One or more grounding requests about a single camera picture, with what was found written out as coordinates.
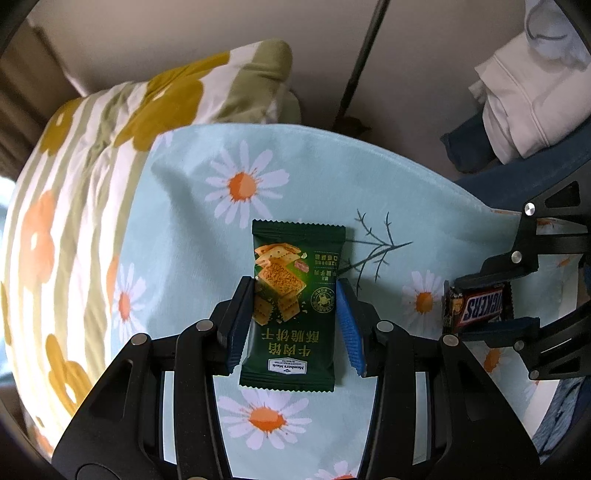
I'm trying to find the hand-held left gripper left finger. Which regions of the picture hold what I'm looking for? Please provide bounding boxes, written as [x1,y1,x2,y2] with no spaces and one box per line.
[51,276,256,480]

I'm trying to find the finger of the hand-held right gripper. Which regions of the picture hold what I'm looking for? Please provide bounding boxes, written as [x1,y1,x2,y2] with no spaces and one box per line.
[455,171,591,289]
[459,305,591,381]

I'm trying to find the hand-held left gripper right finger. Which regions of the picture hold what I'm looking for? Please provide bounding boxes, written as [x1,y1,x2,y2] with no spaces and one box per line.
[336,278,541,480]

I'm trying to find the green cracker packet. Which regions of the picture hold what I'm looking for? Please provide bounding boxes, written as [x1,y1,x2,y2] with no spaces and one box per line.
[239,219,347,393]

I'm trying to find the brown chocolate bar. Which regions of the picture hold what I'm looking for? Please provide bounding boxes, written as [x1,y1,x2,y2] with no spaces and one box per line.
[442,281,514,334]

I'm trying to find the grey blue cloth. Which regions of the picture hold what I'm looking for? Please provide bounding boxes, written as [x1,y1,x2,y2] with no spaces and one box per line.
[531,376,583,444]

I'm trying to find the light blue daisy bedsheet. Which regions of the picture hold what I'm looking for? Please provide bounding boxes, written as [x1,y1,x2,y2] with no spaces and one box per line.
[111,122,585,480]

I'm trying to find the dark blue cloth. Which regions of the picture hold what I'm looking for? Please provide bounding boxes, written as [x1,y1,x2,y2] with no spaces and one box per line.
[441,115,591,215]

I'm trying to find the white hoodie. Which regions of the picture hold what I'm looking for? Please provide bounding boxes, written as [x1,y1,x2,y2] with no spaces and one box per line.
[468,0,591,164]

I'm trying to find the green striped floral quilt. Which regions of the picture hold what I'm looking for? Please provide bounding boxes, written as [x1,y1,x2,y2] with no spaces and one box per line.
[0,41,303,457]

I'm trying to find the black pole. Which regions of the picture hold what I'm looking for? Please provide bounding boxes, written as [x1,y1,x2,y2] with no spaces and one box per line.
[331,0,392,136]

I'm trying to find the brown curtain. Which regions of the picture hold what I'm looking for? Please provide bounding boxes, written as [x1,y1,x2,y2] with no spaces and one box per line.
[0,25,88,178]

